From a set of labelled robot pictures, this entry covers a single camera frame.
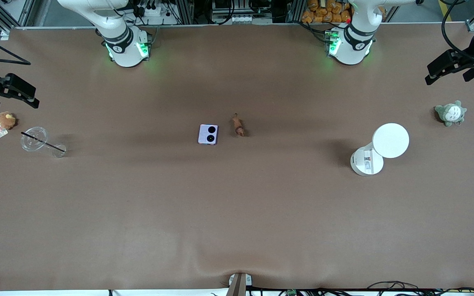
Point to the white power strip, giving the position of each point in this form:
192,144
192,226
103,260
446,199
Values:
245,18

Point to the brown lion statue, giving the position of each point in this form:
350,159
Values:
238,125

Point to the white round desk lamp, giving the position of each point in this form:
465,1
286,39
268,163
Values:
389,142

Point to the grey-green Totoro plush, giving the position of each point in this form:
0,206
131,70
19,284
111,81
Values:
451,114

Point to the black straw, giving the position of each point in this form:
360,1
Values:
41,142

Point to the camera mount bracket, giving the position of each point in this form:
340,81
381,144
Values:
239,283

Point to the clear plastic cup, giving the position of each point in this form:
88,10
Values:
34,139

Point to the brown plush toy with tag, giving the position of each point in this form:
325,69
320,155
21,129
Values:
5,120

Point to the lilac flip phone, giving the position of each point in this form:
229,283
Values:
208,134

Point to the white corner bracket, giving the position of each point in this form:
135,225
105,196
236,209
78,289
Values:
5,35

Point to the power strip with plugs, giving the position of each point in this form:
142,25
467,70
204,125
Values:
150,9

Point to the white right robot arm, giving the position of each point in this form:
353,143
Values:
117,24

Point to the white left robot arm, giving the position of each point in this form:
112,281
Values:
356,37

